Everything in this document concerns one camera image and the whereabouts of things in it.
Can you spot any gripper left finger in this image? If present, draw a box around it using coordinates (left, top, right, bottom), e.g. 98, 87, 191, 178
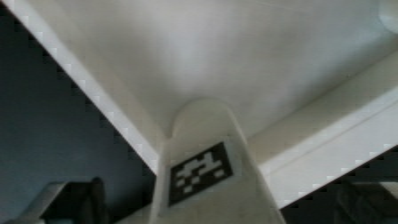
6, 177, 111, 224

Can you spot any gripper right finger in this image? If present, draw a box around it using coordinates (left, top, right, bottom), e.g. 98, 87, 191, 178
334, 181, 398, 224

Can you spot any white table leg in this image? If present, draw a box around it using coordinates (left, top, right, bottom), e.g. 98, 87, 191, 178
114, 97, 288, 224

